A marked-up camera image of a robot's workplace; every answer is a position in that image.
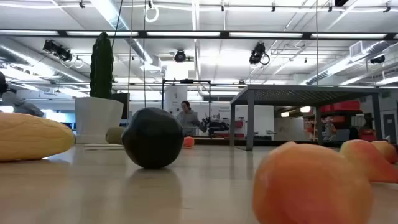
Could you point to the orange toy peach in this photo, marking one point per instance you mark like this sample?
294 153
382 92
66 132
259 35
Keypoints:
188 142
311 186
363 161
387 151

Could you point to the dark round toy fruit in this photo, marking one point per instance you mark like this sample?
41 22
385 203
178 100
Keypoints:
152 137

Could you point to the green brown toy kiwi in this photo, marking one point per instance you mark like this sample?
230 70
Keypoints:
113 135

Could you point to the yellow toy corn cob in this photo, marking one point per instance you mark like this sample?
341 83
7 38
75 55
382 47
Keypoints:
31 137

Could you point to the black background robot arm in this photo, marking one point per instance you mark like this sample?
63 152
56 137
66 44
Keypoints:
214 126

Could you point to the person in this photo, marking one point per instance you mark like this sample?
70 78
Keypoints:
18 104
186 119

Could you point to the black overhead light bar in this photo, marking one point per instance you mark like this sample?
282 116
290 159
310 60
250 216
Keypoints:
199 34

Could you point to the black panel board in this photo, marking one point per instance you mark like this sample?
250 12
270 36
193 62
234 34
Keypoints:
121 105

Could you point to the grey perforated metal riser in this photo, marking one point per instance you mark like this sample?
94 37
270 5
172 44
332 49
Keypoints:
298 93

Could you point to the white plant pot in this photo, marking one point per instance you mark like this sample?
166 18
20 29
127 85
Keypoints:
98 119

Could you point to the green cactus plant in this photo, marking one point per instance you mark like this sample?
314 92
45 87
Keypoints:
101 65

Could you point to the red storage bins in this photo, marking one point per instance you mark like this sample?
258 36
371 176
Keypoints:
342 105

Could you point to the black aluminium table frame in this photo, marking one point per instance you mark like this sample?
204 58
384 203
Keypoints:
217 141

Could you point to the black ceiling camera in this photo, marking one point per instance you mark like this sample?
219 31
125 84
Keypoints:
377 59
180 56
257 53
57 49

